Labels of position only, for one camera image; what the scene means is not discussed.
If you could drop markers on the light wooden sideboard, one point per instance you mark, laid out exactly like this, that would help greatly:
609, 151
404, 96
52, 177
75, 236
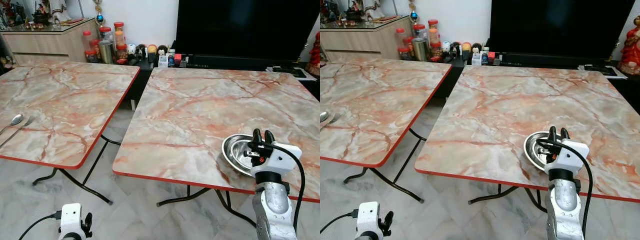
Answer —
360, 42
45, 45

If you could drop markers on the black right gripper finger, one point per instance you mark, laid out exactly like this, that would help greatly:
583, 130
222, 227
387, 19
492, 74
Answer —
257, 137
552, 135
565, 135
269, 138

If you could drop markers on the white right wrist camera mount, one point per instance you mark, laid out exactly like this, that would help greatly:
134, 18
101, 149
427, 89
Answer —
572, 152
282, 157

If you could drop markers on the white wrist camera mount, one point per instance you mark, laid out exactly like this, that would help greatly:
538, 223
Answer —
70, 217
282, 157
367, 217
572, 152

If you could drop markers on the red robed statue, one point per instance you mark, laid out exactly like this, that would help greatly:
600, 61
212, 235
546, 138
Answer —
630, 50
314, 55

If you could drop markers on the white statue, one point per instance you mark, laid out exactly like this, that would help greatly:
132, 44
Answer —
373, 9
59, 10

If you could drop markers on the red tray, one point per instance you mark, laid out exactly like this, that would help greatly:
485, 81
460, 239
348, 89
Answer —
72, 21
387, 19

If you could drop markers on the black flat screen TV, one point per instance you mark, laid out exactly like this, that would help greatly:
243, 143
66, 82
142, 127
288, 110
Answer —
240, 27
560, 25

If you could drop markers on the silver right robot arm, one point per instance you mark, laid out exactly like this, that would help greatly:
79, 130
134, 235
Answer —
272, 205
565, 200

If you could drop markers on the black remote control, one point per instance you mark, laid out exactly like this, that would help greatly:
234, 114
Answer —
290, 71
600, 70

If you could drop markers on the red lid plastic jar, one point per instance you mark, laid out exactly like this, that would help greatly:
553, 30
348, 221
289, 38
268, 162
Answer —
419, 31
405, 53
91, 56
105, 34
87, 40
436, 51
122, 54
400, 37

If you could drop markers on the small white doll figurine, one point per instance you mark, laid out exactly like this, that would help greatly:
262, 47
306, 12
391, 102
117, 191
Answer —
131, 49
446, 46

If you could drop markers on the yellow brown figurine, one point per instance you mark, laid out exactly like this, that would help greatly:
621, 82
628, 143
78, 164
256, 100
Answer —
466, 50
152, 52

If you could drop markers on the marble top folding table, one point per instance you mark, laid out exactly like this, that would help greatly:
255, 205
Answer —
200, 115
65, 110
380, 110
500, 115

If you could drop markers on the dark ornament figurine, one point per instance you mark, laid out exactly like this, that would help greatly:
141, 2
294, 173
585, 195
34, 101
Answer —
40, 16
353, 13

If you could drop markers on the metal fork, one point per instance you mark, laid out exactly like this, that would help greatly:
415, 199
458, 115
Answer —
334, 118
15, 132

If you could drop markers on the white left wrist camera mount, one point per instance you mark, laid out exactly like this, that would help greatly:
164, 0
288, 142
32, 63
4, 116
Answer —
367, 217
70, 217

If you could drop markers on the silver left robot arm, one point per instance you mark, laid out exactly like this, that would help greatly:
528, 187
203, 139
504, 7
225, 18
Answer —
71, 236
367, 236

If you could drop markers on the stainless steel bowl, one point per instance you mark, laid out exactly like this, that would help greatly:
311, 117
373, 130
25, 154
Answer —
235, 150
533, 150

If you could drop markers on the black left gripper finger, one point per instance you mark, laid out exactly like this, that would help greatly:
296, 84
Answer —
89, 219
388, 217

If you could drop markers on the tall red lid jar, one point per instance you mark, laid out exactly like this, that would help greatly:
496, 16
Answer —
433, 32
119, 34

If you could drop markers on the small blue can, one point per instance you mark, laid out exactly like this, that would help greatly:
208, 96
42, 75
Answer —
171, 60
485, 57

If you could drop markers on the small white box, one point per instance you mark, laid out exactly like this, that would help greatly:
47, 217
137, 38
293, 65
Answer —
163, 61
476, 59

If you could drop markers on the white paper sheet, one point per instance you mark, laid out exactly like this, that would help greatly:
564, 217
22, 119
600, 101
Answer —
623, 76
311, 77

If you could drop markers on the stainless steel tumbler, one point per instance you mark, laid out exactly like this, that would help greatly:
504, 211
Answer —
106, 52
420, 50

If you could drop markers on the hanging ornament with blue ball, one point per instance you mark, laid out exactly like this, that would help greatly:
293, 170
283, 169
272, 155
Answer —
413, 16
100, 19

